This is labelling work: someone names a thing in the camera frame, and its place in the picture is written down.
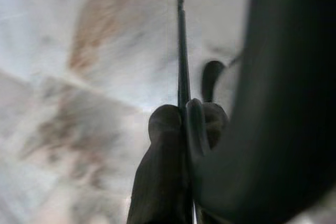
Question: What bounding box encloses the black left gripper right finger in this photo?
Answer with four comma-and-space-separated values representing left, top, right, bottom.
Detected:
185, 97, 231, 168

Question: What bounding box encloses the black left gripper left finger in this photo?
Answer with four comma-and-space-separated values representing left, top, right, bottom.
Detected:
127, 104, 194, 224

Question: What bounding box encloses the black wire hanger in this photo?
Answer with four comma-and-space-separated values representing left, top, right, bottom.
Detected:
176, 0, 197, 224

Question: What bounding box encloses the plain black shirt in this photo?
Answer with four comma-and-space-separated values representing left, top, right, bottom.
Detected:
191, 0, 336, 224

